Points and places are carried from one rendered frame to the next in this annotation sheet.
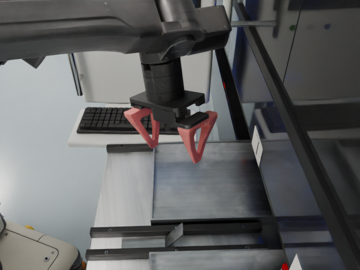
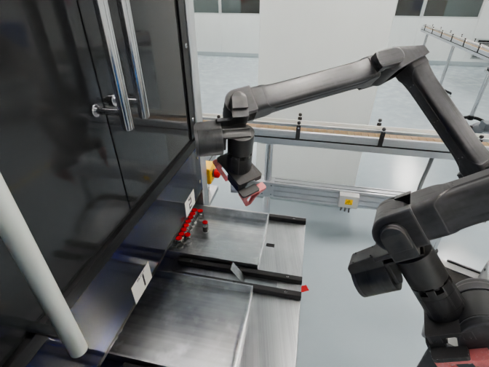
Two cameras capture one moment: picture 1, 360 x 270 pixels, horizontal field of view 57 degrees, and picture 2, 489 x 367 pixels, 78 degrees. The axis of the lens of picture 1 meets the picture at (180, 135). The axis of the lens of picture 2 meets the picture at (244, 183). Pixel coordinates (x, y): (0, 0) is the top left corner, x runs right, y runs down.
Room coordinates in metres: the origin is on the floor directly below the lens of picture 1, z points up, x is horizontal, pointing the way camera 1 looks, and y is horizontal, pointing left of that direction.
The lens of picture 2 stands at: (1.01, 0.18, 1.64)
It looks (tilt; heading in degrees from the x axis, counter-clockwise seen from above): 33 degrees down; 194
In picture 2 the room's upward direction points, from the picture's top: straight up
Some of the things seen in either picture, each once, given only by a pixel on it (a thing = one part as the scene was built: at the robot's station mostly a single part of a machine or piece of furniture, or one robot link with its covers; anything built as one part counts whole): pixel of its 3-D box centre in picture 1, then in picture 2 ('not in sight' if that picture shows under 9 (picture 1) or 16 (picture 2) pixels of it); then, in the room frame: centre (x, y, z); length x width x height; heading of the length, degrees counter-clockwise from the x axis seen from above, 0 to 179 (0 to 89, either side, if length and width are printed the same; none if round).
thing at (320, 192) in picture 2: not in sight; (350, 196); (-0.73, 0.47, 0.49); 1.60 x 0.08 x 0.12; 92
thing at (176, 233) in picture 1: (151, 237); (254, 275); (0.41, 0.06, 0.91); 0.14 x 0.03 x 0.06; 92
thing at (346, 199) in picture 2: not in sight; (348, 199); (-0.67, 0.45, 0.50); 0.12 x 0.05 x 0.09; 92
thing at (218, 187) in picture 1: (216, 180); (181, 318); (0.58, -0.10, 0.90); 0.34 x 0.26 x 0.04; 92
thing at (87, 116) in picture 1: (135, 119); not in sight; (0.94, 0.16, 0.82); 0.40 x 0.14 x 0.02; 89
